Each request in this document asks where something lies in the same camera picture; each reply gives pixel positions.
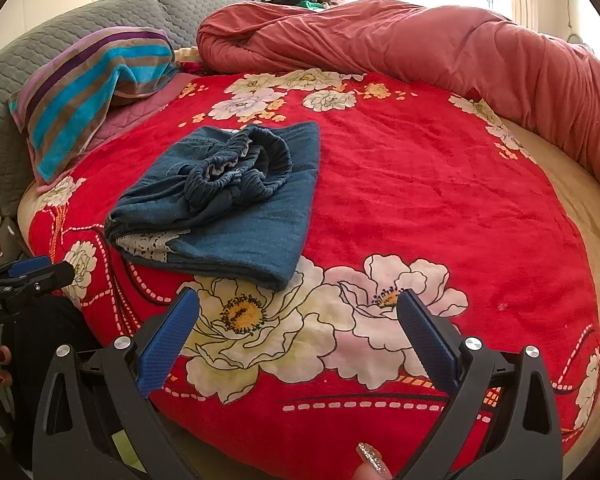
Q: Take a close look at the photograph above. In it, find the striped pillow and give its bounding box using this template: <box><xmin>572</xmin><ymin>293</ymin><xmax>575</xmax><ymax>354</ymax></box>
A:
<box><xmin>9</xmin><ymin>26</ymin><xmax>180</xmax><ymax>186</ymax></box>

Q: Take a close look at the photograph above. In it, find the red floral blanket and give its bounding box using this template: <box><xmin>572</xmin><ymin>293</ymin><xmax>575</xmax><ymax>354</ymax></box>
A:
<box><xmin>27</xmin><ymin>71</ymin><xmax>600</xmax><ymax>473</ymax></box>

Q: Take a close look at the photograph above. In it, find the blue denim pants lace trim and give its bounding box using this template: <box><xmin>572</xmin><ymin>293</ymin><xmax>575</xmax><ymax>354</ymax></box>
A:
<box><xmin>104</xmin><ymin>121</ymin><xmax>322</xmax><ymax>292</ymax></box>

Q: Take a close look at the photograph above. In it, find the person's right hand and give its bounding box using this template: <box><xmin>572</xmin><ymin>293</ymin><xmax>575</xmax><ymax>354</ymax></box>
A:
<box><xmin>352</xmin><ymin>442</ymin><xmax>393</xmax><ymax>480</ymax></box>

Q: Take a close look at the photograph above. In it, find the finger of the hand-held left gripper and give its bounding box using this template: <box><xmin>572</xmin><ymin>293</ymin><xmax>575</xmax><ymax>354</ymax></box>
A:
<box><xmin>15</xmin><ymin>261</ymin><xmax>76</xmax><ymax>296</ymax></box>
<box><xmin>0</xmin><ymin>256</ymin><xmax>53</xmax><ymax>288</ymax></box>

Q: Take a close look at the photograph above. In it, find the grey quilted headboard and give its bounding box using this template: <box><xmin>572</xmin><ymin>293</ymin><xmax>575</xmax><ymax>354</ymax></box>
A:
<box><xmin>0</xmin><ymin>0</ymin><xmax>261</xmax><ymax>218</ymax></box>

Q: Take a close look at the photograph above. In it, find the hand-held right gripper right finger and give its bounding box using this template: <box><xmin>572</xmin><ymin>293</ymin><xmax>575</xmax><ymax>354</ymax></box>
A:
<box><xmin>396</xmin><ymin>289</ymin><xmax>565</xmax><ymax>480</ymax></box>

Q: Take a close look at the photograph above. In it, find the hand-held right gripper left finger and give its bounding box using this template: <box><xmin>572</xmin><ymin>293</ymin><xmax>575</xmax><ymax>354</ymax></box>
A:
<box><xmin>32</xmin><ymin>287</ymin><xmax>201</xmax><ymax>480</ymax></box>

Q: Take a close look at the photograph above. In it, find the pink-red comforter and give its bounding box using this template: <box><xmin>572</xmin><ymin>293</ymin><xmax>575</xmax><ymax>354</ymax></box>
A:
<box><xmin>196</xmin><ymin>0</ymin><xmax>600</xmax><ymax>196</ymax></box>

